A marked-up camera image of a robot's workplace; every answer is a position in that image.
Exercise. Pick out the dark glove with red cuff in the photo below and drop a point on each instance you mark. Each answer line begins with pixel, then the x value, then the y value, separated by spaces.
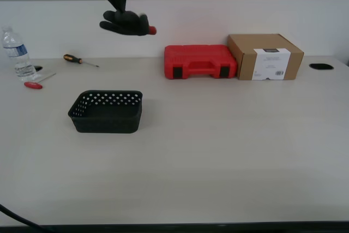
pixel 128 24

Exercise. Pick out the black perforated plastic basket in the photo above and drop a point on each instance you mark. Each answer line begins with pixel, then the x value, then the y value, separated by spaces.
pixel 106 121

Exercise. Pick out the red plastic tool case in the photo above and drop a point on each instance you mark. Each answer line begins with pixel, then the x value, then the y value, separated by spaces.
pixel 200 58

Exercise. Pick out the clear plastic water bottle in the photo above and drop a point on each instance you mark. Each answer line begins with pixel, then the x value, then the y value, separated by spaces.
pixel 17 55

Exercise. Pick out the brown cardboard box white label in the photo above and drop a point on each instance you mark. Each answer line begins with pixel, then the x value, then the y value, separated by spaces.
pixel 270 61

